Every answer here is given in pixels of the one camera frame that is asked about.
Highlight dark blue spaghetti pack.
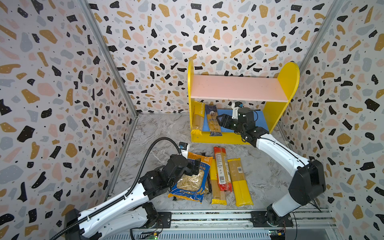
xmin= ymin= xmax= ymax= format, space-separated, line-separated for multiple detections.
xmin=205 ymin=105 xmax=222 ymax=137

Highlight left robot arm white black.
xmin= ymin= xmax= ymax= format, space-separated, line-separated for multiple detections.
xmin=65 ymin=155 xmax=201 ymax=240

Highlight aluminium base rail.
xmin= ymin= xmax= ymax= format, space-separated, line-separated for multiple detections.
xmin=110 ymin=209 xmax=342 ymax=240

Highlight black corrugated cable conduit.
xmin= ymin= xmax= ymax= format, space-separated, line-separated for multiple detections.
xmin=49 ymin=137 xmax=182 ymax=240

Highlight blue orange orecchiette bag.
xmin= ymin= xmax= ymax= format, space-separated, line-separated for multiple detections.
xmin=167 ymin=151 xmax=213 ymax=203

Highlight yellow shelf pink blue boards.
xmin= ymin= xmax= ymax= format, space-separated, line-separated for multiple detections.
xmin=188 ymin=63 xmax=288 ymax=145

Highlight yellow Pastatime spaghetti pack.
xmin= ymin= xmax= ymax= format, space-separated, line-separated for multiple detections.
xmin=191 ymin=101 xmax=205 ymax=136

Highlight aluminium corner post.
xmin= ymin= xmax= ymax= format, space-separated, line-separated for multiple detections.
xmin=277 ymin=0 xmax=346 ymax=121
xmin=78 ymin=0 xmax=138 ymax=119

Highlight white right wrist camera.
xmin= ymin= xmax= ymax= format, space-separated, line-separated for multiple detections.
xmin=232 ymin=101 xmax=244 ymax=120

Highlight plain yellow spaghetti pack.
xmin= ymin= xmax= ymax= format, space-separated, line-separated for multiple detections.
xmin=228 ymin=159 xmax=253 ymax=207

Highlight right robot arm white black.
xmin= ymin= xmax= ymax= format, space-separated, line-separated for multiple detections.
xmin=216 ymin=107 xmax=326 ymax=227

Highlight red spaghetti pack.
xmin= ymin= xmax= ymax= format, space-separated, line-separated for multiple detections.
xmin=214 ymin=147 xmax=233 ymax=192

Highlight right aluminium corner post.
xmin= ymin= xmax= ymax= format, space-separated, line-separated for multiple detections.
xmin=277 ymin=0 xmax=346 ymax=121

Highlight left aluminium corner post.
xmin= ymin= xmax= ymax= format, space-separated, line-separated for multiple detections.
xmin=78 ymin=0 xmax=138 ymax=119

